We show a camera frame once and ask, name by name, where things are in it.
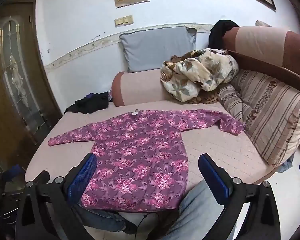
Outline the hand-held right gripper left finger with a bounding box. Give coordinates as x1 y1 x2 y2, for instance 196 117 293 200
15 152 98 240

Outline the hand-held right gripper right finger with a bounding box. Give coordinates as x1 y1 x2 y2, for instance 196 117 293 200
198 154 282 240

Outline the person's right leg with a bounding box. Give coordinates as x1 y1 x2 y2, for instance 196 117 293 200
165 180 237 240

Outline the light blue cloth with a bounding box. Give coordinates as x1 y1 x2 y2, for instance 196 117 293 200
276 154 294 173

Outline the black cloth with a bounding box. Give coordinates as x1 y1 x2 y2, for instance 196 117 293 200
64 91 110 115

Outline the brown patterned cloth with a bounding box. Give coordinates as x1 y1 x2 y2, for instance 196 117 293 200
169 54 219 105

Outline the striped floral cushion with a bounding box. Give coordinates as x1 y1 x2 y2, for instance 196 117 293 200
217 70 300 167

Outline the cream floral blanket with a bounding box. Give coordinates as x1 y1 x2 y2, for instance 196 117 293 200
160 49 240 102

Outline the pink and brown bolster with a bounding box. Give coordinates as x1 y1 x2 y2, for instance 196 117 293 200
112 71 175 107

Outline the wooden door with glass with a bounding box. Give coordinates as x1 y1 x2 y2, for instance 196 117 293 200
0 0 63 180

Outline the grey pillow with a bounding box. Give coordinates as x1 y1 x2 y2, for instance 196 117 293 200
119 26 197 73

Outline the pink and brown sofa backrest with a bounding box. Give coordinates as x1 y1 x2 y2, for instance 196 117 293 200
221 26 300 95

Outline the black garment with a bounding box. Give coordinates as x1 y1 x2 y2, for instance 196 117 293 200
209 19 239 52

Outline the black cable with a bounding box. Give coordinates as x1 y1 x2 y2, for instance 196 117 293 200
137 212 151 233

